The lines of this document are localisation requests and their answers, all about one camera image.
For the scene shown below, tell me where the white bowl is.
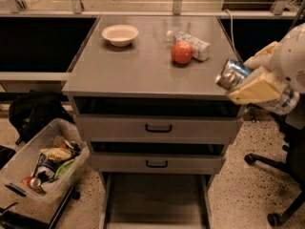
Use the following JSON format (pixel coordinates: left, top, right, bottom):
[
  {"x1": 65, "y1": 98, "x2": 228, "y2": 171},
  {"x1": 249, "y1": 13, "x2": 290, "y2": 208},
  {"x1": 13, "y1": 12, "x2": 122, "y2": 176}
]
[{"x1": 101, "y1": 25, "x2": 139, "y2": 47}]

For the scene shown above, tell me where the grey drawer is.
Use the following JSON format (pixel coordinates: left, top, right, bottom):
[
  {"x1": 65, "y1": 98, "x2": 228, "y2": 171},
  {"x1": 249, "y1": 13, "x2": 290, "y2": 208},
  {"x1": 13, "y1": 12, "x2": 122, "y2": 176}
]
[
  {"x1": 75, "y1": 114, "x2": 243, "y2": 144},
  {"x1": 91, "y1": 153, "x2": 225, "y2": 175}
]

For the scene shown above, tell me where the clear plastic bin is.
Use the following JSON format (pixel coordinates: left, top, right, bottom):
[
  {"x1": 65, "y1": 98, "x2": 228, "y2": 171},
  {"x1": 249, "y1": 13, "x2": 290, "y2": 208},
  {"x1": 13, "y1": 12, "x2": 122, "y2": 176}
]
[{"x1": 0, "y1": 118, "x2": 90, "y2": 204}]

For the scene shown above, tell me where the metal clamp rod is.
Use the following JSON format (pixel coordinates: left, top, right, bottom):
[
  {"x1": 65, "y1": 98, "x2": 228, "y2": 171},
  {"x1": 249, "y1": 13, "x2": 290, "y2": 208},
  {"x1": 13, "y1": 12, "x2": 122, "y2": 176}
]
[{"x1": 290, "y1": 0, "x2": 305, "y2": 30}]

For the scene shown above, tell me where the top grey drawer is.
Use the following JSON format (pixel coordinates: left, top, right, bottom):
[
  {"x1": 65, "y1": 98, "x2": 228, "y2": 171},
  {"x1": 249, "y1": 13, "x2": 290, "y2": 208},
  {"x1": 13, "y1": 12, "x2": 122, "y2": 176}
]
[{"x1": 75, "y1": 114, "x2": 243, "y2": 144}]

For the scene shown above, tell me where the crushed redbull can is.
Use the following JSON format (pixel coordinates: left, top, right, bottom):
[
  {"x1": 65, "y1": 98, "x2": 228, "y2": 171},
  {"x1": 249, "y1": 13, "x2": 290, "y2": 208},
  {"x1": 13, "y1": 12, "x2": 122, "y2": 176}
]
[{"x1": 214, "y1": 58, "x2": 301, "y2": 116}]

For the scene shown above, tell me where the grey drawer cabinet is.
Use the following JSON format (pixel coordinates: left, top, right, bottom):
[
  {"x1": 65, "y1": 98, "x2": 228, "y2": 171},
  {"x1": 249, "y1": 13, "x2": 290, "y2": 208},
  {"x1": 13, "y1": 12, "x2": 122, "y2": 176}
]
[{"x1": 61, "y1": 14, "x2": 257, "y2": 229}]

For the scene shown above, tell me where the white cable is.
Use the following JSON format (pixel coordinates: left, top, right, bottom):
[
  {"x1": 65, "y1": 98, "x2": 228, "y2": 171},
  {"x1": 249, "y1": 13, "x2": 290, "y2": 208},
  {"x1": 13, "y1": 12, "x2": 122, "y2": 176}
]
[{"x1": 224, "y1": 9, "x2": 239, "y2": 54}]

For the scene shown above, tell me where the yellow chip bag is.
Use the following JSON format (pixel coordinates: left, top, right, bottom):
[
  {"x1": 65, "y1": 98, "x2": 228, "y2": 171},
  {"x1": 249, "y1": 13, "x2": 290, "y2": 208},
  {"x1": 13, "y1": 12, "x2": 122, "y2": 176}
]
[{"x1": 41, "y1": 148, "x2": 72, "y2": 162}]

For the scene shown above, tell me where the black backpack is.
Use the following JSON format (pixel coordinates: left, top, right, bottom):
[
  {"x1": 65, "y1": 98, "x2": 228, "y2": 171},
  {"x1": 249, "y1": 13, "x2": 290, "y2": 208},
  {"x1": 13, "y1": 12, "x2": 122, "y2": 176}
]
[{"x1": 9, "y1": 92, "x2": 73, "y2": 145}]

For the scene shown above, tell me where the middle grey drawer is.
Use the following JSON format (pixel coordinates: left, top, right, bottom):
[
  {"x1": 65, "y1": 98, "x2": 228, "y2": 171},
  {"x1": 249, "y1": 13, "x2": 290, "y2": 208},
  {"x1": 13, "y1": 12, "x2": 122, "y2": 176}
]
[{"x1": 91, "y1": 153, "x2": 225, "y2": 175}]

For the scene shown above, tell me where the blue white snack bag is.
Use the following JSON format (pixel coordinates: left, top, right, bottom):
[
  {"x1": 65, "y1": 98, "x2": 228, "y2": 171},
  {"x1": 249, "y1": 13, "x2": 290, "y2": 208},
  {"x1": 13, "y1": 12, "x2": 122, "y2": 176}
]
[{"x1": 33, "y1": 154, "x2": 59, "y2": 183}]

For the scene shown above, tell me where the white plastic bottle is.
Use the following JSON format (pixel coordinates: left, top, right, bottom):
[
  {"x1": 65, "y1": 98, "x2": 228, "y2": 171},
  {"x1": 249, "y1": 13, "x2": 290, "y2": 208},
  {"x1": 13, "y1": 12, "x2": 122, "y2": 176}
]
[{"x1": 167, "y1": 31, "x2": 211, "y2": 61}]

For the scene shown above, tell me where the green snack bag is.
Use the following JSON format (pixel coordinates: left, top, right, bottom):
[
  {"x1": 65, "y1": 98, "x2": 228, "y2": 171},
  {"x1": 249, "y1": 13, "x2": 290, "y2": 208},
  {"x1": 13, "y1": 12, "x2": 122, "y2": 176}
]
[{"x1": 54, "y1": 159, "x2": 74, "y2": 179}]

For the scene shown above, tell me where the black office chair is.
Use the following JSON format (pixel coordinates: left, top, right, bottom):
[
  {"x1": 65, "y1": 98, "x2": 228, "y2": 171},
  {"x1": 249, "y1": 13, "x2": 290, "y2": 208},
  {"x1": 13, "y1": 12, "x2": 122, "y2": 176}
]
[{"x1": 243, "y1": 112, "x2": 305, "y2": 227}]

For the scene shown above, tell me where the open bottom drawer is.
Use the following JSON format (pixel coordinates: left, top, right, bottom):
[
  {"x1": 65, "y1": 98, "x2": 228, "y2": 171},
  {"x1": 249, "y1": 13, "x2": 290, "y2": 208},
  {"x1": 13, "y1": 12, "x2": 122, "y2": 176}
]
[{"x1": 99, "y1": 173, "x2": 213, "y2": 229}]

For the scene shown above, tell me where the red apple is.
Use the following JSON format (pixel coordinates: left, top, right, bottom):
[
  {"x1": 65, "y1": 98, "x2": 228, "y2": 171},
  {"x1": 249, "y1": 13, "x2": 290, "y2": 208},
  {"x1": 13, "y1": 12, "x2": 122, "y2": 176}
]
[{"x1": 171, "y1": 41, "x2": 193, "y2": 65}]

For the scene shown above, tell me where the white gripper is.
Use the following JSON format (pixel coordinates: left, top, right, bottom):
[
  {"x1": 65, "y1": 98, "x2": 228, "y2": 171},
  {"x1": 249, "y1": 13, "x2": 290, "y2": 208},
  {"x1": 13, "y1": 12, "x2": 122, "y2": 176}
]
[{"x1": 226, "y1": 23, "x2": 305, "y2": 105}]

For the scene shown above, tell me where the small can in bin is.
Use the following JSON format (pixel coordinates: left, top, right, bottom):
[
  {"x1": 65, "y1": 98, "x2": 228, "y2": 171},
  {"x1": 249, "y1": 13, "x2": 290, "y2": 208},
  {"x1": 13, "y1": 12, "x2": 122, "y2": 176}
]
[{"x1": 30, "y1": 177, "x2": 41, "y2": 189}]

